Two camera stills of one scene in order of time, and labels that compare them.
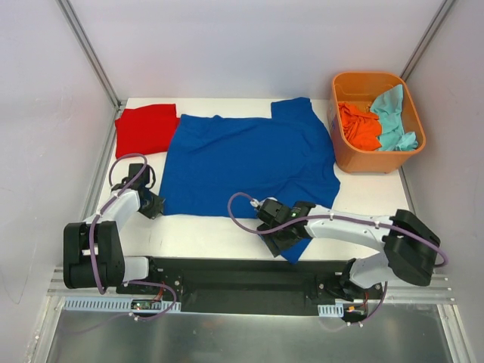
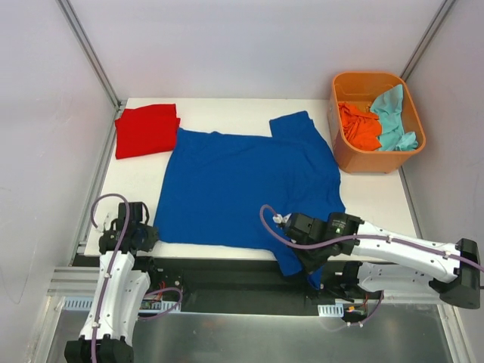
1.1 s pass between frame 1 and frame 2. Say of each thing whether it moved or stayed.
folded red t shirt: stayed
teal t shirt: stayed
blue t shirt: moved
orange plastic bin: stayed
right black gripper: moved
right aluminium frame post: stayed
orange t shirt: stayed
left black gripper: moved
